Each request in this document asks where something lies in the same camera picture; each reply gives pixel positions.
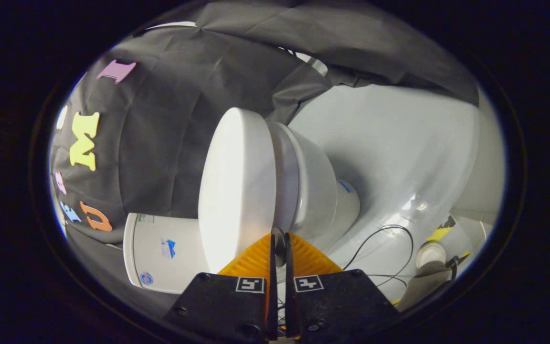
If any white round container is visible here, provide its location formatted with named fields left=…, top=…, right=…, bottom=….
left=416, top=241, right=447, bottom=268

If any yellow and black item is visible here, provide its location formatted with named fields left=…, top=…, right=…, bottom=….
left=425, top=215, right=457, bottom=243

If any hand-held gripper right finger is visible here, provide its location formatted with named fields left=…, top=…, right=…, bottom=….
left=285, top=232, right=400, bottom=342

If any grey cloth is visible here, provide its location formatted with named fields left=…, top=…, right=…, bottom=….
left=394, top=260, right=455, bottom=311

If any black backdrop cloth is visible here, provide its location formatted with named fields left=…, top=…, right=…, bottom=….
left=48, top=0, right=480, bottom=306

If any thin black cable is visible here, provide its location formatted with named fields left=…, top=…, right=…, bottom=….
left=342, top=225, right=415, bottom=290

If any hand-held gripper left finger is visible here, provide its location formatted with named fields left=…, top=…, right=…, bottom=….
left=163, top=233, right=278, bottom=342

